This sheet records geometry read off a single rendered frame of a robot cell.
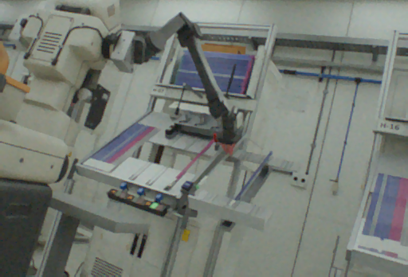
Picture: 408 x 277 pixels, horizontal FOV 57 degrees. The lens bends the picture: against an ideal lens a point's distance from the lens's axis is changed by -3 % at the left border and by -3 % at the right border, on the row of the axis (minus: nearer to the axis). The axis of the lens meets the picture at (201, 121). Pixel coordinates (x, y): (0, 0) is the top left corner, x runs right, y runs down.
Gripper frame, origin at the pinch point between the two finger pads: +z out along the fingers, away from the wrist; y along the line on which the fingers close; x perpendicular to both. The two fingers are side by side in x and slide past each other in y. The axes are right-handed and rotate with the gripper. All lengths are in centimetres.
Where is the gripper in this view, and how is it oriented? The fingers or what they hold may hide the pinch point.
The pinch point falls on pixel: (229, 153)
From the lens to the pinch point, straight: 179.4
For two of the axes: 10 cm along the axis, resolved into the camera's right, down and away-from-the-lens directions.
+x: -4.9, 4.3, -7.6
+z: 0.6, 8.9, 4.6
